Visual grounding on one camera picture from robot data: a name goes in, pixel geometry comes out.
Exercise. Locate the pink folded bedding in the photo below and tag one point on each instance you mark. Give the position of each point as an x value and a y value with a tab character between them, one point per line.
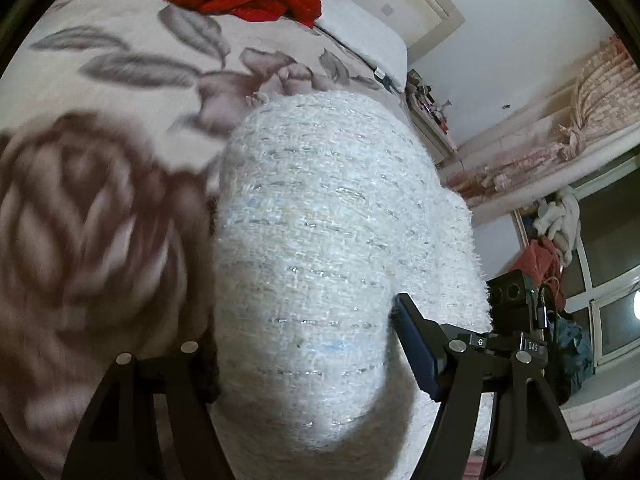
606	424

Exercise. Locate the blue garment on sill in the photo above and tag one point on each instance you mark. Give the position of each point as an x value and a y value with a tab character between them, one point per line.
575	353

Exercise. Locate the pink floral curtain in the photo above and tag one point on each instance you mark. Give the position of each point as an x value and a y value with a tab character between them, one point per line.
553	142

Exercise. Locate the floral plush bed blanket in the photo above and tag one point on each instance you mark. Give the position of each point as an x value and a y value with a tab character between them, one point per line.
114	114

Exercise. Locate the white knit cardigan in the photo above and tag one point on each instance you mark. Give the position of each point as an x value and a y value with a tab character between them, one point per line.
329	207

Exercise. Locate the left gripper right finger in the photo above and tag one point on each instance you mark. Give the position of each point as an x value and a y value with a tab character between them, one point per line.
528	437

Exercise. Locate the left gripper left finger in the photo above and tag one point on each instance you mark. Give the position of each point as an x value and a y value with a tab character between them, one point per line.
118	438

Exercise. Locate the white plush garment on sill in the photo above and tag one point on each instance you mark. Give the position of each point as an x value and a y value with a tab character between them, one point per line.
559	221

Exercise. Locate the white pillow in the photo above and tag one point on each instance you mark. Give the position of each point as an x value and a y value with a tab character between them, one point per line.
368	37

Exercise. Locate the white nightstand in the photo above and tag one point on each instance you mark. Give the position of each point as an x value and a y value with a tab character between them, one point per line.
438	143

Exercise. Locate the beige bed headboard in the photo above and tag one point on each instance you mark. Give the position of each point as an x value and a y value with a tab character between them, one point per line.
422	24

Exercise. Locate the red garment on sill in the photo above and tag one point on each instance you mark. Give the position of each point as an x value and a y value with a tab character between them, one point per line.
541	263

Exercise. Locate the clutter on nightstand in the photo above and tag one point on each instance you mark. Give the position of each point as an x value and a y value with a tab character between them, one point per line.
421	97

